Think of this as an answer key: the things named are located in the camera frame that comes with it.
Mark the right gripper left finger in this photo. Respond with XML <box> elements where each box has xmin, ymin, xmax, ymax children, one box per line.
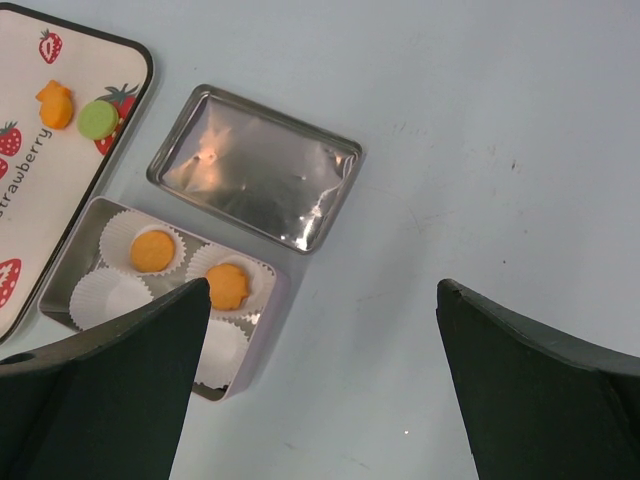
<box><xmin>1</xmin><ymin>279</ymin><xmax>210</xmax><ymax>479</ymax></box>

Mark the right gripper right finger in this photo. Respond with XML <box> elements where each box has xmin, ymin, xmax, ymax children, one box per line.
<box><xmin>436</xmin><ymin>279</ymin><xmax>639</xmax><ymax>479</ymax></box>

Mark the orange round cookie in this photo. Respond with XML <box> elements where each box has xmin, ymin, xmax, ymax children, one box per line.
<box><xmin>130</xmin><ymin>230</ymin><xmax>176</xmax><ymax>273</ymax></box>

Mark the orange flower cookie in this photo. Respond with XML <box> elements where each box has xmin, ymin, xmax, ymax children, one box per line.
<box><xmin>205</xmin><ymin>263</ymin><xmax>250</xmax><ymax>311</ymax></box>

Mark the white paper cup front left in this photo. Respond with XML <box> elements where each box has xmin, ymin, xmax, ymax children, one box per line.
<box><xmin>69</xmin><ymin>267</ymin><xmax>154</xmax><ymax>330</ymax></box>

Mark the white paper cup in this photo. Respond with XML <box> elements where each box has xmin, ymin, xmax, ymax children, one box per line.
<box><xmin>195</xmin><ymin>320</ymin><xmax>249</xmax><ymax>389</ymax></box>
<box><xmin>99</xmin><ymin>210</ymin><xmax>186</xmax><ymax>276</ymax></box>
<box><xmin>69</xmin><ymin>267</ymin><xmax>154</xmax><ymax>330</ymax></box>
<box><xmin>185</xmin><ymin>244</ymin><xmax>276</xmax><ymax>318</ymax></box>

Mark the white paper cup front right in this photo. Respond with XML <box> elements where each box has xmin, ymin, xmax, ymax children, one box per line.
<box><xmin>195</xmin><ymin>320</ymin><xmax>249</xmax><ymax>389</ymax></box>

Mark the silver tin box base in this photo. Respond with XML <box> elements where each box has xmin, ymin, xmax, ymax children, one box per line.
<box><xmin>39</xmin><ymin>197</ymin><xmax>289</xmax><ymax>401</ymax></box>

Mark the white paper cup back left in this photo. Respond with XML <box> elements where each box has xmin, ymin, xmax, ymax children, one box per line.
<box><xmin>99</xmin><ymin>210</ymin><xmax>186</xmax><ymax>276</ymax></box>

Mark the white paper cup back right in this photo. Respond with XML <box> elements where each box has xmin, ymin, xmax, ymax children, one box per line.
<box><xmin>185</xmin><ymin>244</ymin><xmax>276</xmax><ymax>318</ymax></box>

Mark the silver tin lid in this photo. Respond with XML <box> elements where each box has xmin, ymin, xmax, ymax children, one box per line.
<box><xmin>146</xmin><ymin>84</ymin><xmax>366</xmax><ymax>255</ymax></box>

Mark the green round cookie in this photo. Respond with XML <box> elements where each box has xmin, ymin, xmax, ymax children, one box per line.
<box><xmin>77</xmin><ymin>100</ymin><xmax>119</xmax><ymax>140</ymax></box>

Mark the orange fish shaped cookie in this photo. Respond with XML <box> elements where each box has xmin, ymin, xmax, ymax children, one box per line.
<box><xmin>36</xmin><ymin>80</ymin><xmax>74</xmax><ymax>130</ymax></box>

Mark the strawberry pattern white tray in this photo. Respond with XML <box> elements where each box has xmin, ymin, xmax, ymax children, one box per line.
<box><xmin>1</xmin><ymin>2</ymin><xmax>154</xmax><ymax>340</ymax></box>

